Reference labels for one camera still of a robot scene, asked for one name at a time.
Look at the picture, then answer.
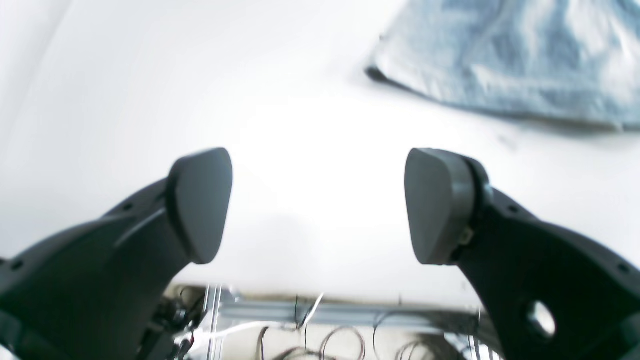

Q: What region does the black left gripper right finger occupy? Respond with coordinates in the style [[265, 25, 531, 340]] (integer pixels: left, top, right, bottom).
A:
[[404, 148, 640, 360]]

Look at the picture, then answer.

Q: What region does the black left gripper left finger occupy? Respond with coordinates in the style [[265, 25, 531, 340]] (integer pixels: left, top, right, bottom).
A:
[[0, 147, 233, 360]]

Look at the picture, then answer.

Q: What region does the grey t-shirt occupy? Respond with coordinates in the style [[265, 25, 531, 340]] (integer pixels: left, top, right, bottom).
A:
[[365, 0, 640, 131]]

